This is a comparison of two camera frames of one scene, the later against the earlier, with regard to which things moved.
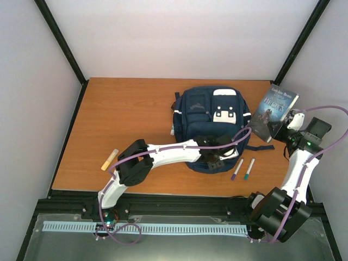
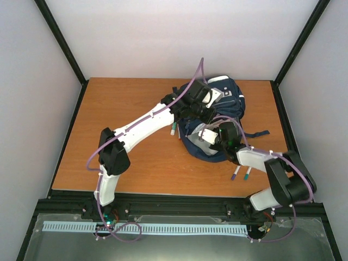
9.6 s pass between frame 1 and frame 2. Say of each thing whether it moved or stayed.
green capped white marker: stayed
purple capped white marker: stayed
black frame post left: stayed
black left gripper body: moved
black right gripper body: moved
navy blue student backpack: moved
